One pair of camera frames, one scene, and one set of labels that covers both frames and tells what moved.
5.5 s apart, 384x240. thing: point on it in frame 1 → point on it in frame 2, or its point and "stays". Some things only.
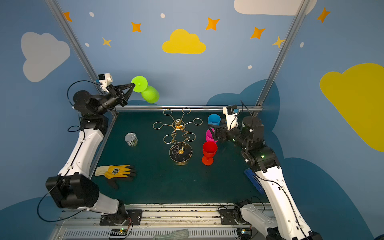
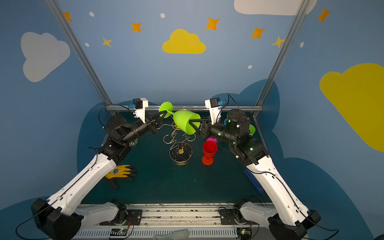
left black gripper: (113, 94) → (151, 126)
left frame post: (58, 13) stays
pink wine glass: (209, 136) stays
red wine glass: (209, 148) stays
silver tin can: (131, 139) stays
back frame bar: (247, 107) stays
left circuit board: (118, 232) stays
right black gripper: (221, 132) → (203, 129)
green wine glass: (148, 93) → (182, 117)
